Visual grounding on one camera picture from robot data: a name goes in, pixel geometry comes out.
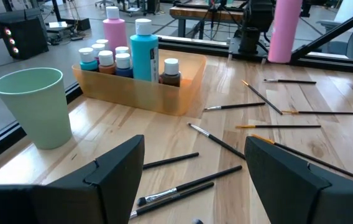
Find black computer tower with lights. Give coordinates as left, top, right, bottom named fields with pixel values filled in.
left=0, top=16, right=49, bottom=60

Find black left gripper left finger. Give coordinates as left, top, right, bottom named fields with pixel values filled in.
left=32, top=134, right=145, bottom=224

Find small dark brown paint bottle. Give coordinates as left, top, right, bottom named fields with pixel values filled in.
left=159, top=58, right=182, bottom=88

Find small navy blue paint bottle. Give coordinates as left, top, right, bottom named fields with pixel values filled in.
left=114, top=52, right=134, bottom=78

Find large teal blue paint bottle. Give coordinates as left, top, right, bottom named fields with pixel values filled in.
left=129, top=17, right=160, bottom=83

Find black metal stand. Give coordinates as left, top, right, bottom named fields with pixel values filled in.
left=290, top=2, right=353, bottom=68

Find orange translucent plastic bin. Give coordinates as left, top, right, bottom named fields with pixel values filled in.
left=71, top=49, right=208, bottom=118

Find wooden workbench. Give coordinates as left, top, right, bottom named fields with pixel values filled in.
left=169, top=4, right=245, bottom=38

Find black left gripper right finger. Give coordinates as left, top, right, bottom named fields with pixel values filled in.
left=244, top=136, right=353, bottom=224

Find small light brown paint bottle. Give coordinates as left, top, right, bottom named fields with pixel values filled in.
left=98, top=50, right=117, bottom=75

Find green plastic cup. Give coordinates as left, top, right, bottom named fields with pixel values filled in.
left=0, top=67, right=73, bottom=151

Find large pink paint bottle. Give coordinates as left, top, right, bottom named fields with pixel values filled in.
left=102, top=6, right=128, bottom=55
left=267, top=0, right=304, bottom=64

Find thin black paintbrush orange bristles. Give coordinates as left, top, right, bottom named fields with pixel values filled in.
left=280, top=109, right=353, bottom=116
left=250, top=133, right=353, bottom=185
left=241, top=79, right=284, bottom=116
left=234, top=124, right=322, bottom=129

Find small yellow paint bottle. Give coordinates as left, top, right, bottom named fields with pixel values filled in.
left=114, top=45, right=131, bottom=55

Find small teal paint bottle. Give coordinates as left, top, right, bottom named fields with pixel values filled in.
left=78, top=47, right=99, bottom=72

